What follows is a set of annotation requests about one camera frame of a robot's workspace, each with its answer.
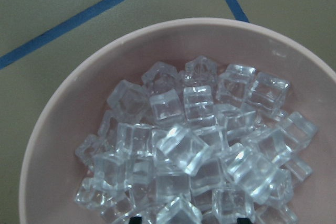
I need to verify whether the pile of clear ice cubes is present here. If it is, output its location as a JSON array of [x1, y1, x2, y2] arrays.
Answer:
[[74, 56, 317, 223]]

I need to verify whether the pink bowl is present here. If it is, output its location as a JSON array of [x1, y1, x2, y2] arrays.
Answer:
[[19, 18, 335, 223]]

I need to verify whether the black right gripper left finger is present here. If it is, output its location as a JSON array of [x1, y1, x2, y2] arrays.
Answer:
[[129, 216, 142, 224]]

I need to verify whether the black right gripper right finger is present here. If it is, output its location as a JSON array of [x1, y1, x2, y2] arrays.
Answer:
[[237, 218, 251, 224]]

